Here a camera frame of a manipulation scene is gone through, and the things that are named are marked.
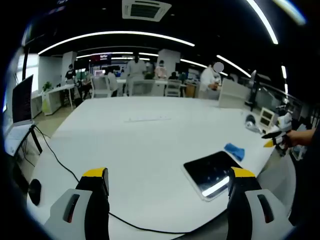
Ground white mesh office chair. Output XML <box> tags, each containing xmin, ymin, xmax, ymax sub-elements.
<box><xmin>164</xmin><ymin>79</ymin><xmax>182</xmax><ymax>98</ymax></box>
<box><xmin>131</xmin><ymin>79</ymin><xmax>156</xmax><ymax>97</ymax></box>
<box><xmin>90</xmin><ymin>75</ymin><xmax>112</xmax><ymax>99</ymax></box>

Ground grey headphones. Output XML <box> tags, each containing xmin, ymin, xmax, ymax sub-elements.
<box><xmin>244</xmin><ymin>114</ymin><xmax>264</xmax><ymax>134</ymax></box>

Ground monitor on tripod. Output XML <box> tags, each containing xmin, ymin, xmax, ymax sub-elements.
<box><xmin>3</xmin><ymin>74</ymin><xmax>36</xmax><ymax>157</ymax></box>

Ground person's dark clothing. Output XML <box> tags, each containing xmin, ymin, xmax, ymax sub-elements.
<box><xmin>288</xmin><ymin>146</ymin><xmax>319</xmax><ymax>227</ymax></box>

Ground long straight ceiling light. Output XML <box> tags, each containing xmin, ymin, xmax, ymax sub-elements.
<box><xmin>245</xmin><ymin>0</ymin><xmax>279</xmax><ymax>46</ymax></box>

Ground small white drawer box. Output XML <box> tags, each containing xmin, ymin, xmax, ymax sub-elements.
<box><xmin>258</xmin><ymin>106</ymin><xmax>276</xmax><ymax>129</ymax></box>

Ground black laptop stand legs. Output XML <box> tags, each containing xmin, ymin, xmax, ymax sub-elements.
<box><xmin>14</xmin><ymin>124</ymin><xmax>44</xmax><ymax>166</ymax></box>

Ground red wall screen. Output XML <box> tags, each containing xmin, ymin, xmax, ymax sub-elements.
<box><xmin>90</xmin><ymin>53</ymin><xmax>112</xmax><ymax>64</ymax></box>

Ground long curved ceiling light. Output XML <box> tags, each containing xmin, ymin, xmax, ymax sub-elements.
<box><xmin>37</xmin><ymin>30</ymin><xmax>196</xmax><ymax>56</ymax></box>

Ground ceiling air conditioner vent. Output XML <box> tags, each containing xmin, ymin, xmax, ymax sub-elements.
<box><xmin>121</xmin><ymin>0</ymin><xmax>173</xmax><ymax>23</ymax></box>

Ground small black round object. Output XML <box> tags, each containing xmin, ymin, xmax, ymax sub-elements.
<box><xmin>28</xmin><ymin>178</ymin><xmax>43</xmax><ymax>207</ymax></box>

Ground person's right hand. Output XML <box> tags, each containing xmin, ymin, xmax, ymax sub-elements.
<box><xmin>285</xmin><ymin>129</ymin><xmax>314</xmax><ymax>149</ymax></box>

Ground white upright box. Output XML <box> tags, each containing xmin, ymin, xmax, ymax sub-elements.
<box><xmin>218</xmin><ymin>78</ymin><xmax>251</xmax><ymax>110</ymax></box>

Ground potted green plant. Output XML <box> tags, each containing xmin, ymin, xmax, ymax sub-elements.
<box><xmin>42</xmin><ymin>80</ymin><xmax>54</xmax><ymax>93</ymax></box>

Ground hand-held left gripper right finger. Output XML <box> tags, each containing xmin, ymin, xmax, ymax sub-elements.
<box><xmin>226</xmin><ymin>166</ymin><xmax>296</xmax><ymax>240</ymax></box>

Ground blue cleaning cloth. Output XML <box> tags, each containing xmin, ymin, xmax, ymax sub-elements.
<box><xmin>223</xmin><ymin>142</ymin><xmax>246</xmax><ymax>162</ymax></box>

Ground short ceiling light strip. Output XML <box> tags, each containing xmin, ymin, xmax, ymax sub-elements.
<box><xmin>215</xmin><ymin>54</ymin><xmax>252</xmax><ymax>79</ymax></box>

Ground white side desk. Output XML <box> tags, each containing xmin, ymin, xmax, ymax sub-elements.
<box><xmin>40</xmin><ymin>83</ymin><xmax>76</xmax><ymax>116</ymax></box>

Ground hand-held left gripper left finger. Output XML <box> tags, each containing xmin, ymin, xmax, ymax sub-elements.
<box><xmin>43</xmin><ymin>167</ymin><xmax>111</xmax><ymax>240</ymax></box>

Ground black cable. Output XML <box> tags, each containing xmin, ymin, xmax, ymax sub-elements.
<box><xmin>31</xmin><ymin>124</ymin><xmax>187</xmax><ymax>235</ymax></box>

